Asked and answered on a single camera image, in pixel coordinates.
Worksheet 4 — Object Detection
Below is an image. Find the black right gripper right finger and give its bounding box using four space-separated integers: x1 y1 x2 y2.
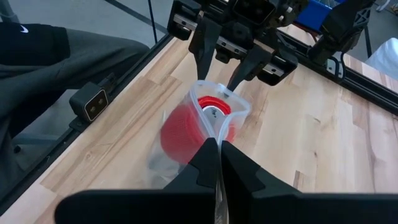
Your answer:
220 140 398 224

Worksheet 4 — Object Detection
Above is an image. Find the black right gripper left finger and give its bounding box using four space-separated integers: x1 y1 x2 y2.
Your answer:
54 138 220 224

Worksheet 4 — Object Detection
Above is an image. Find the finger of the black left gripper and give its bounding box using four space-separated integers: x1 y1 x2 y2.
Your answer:
226 46 273 92
188 17 223 81

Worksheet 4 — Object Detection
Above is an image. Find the clear plastic bag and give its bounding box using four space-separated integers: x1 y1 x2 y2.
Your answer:
146 80 252 224

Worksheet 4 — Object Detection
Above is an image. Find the red bandage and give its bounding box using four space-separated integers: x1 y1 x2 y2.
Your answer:
160 95 237 165

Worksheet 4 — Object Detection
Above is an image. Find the blue plastic crate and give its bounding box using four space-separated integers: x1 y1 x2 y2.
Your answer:
295 0 346 32

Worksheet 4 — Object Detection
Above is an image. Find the white pedal trash can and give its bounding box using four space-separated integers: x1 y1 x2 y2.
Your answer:
365 37 398 80

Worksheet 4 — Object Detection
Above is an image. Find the person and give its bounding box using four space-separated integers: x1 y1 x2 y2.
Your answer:
0 21 150 200

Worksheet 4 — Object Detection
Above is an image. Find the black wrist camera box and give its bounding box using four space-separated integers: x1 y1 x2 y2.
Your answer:
231 0 277 26

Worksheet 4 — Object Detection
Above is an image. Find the small black camera box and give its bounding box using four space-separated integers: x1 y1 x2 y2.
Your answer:
68 81 109 123

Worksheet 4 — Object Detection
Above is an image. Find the black metal table frame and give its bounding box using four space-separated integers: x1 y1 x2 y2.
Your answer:
0 0 398 215

